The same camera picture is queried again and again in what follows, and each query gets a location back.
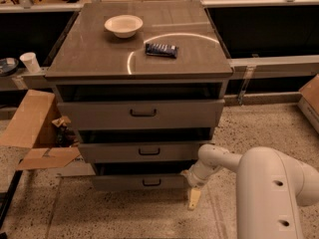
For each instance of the white paper cup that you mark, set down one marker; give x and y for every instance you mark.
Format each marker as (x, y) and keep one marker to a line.
(30, 61)

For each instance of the grey top drawer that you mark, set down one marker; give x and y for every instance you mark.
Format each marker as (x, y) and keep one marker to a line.
(138, 115)

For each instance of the grey bottom drawer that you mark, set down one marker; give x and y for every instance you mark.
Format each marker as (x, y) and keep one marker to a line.
(141, 175)

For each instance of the white bowl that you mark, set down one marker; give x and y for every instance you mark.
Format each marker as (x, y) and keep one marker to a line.
(124, 26)

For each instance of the cardboard box at right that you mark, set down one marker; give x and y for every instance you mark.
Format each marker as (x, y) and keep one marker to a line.
(309, 102)

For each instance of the dark blue snack packet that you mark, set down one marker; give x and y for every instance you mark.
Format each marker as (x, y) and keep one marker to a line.
(161, 50)

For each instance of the open cardboard box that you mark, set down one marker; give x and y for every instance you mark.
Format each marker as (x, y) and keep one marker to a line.
(32, 127)

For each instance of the grey middle drawer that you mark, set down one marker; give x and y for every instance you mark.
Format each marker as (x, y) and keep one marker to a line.
(140, 151)

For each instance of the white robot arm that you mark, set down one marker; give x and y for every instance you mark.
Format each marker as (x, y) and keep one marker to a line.
(270, 187)

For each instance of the dark round plate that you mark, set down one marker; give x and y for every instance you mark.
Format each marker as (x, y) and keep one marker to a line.
(8, 66)

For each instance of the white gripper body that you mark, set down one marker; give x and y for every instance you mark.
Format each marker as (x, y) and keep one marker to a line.
(194, 177)

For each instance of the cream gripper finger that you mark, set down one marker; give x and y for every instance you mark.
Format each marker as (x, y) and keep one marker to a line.
(193, 198)

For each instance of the grey drawer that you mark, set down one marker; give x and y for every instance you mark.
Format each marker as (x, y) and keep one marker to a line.
(138, 115)
(141, 175)
(140, 151)

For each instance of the grey drawer cabinet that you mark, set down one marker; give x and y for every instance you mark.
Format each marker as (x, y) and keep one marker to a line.
(93, 65)

